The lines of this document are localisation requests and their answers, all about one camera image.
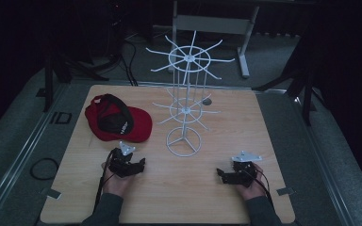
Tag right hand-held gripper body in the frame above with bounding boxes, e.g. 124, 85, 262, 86
228, 150, 262, 188

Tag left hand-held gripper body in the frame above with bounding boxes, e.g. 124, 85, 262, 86
107, 140, 140, 179

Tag red baseball cap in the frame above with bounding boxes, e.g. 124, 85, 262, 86
84, 93, 154, 143

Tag white wire display rack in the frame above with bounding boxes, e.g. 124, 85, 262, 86
145, 29, 236, 158

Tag person's left hand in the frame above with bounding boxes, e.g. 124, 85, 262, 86
101, 162, 137, 198

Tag person's right hand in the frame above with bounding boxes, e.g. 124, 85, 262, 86
235, 162, 268, 202

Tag grey tape piece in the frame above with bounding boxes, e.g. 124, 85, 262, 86
275, 186, 296, 197
42, 187, 62, 201

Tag black tripod stand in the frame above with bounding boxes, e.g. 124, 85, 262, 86
36, 46, 110, 113
252, 40, 331, 127

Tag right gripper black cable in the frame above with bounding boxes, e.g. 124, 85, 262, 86
244, 168, 276, 211

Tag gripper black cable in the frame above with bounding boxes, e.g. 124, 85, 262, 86
244, 168, 276, 211
93, 149, 117, 211

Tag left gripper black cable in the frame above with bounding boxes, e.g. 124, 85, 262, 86
93, 149, 117, 211

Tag black cable loop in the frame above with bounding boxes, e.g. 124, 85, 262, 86
29, 157, 60, 182

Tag black floor cables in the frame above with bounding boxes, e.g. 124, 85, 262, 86
91, 31, 171, 87

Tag grey metal desk frame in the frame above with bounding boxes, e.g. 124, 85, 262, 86
169, 0, 261, 79

